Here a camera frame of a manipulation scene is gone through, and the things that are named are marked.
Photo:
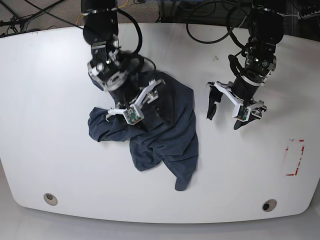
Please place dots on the table cable grommet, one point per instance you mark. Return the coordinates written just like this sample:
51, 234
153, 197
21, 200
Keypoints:
50, 199
269, 205

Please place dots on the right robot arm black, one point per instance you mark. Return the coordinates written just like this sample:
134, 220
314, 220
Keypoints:
114, 70

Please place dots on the white power strip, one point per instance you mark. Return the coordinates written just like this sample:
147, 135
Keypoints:
309, 12

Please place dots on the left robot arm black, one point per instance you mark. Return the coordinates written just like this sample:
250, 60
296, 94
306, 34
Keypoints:
266, 30

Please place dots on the right table cable grommet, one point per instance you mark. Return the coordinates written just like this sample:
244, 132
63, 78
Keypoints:
269, 205

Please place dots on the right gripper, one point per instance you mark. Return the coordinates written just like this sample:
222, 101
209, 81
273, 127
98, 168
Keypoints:
145, 98

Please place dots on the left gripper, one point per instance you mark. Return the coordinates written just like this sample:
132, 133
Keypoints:
243, 91

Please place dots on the red tape rectangle marking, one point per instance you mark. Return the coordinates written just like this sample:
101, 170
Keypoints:
293, 156

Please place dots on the left table cable grommet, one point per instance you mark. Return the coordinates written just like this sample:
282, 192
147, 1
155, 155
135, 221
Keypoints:
50, 199

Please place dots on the black tripod legs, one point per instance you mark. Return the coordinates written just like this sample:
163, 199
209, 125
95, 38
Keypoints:
68, 10

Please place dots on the dark blue T-shirt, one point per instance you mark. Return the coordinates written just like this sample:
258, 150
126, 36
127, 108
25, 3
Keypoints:
177, 146

